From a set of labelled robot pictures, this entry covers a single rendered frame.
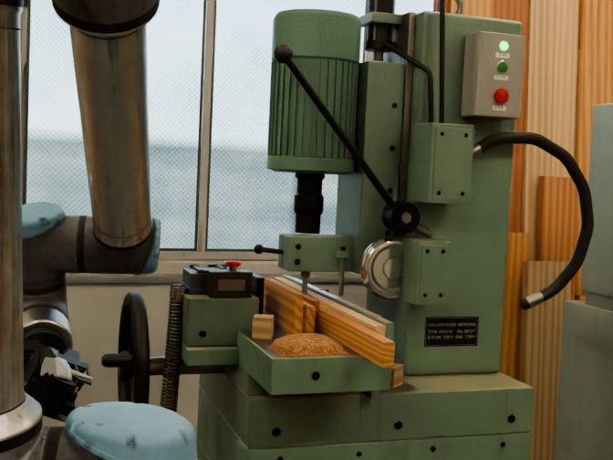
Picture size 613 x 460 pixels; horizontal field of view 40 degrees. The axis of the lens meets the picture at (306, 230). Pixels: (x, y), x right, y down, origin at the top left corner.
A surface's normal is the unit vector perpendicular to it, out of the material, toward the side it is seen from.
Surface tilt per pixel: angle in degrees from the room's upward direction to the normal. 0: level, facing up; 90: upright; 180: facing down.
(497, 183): 90
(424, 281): 90
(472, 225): 90
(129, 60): 129
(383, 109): 90
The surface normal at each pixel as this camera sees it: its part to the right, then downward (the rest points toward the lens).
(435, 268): 0.32, 0.08
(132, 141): 0.60, 0.70
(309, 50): -0.14, 0.07
